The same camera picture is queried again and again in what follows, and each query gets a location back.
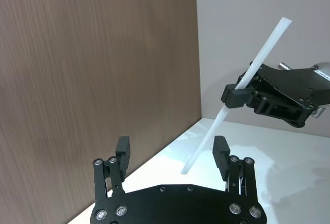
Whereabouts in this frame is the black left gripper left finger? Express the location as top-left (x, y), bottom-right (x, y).
top-left (92, 136), bottom-right (133, 221)

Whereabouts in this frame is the brown wood-grain panel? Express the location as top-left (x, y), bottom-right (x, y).
top-left (0, 0), bottom-right (203, 224)

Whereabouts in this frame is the long white plastic stick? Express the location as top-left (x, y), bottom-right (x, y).
top-left (179, 16), bottom-right (293, 175)

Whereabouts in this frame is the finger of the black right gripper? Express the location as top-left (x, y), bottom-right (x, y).
top-left (226, 88), bottom-right (316, 130)
top-left (221, 69), bottom-right (274, 104)

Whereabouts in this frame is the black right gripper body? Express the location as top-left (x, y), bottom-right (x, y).
top-left (257, 63), bottom-right (330, 108)

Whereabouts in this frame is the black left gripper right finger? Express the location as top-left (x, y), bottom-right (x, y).
top-left (211, 135), bottom-right (262, 221)

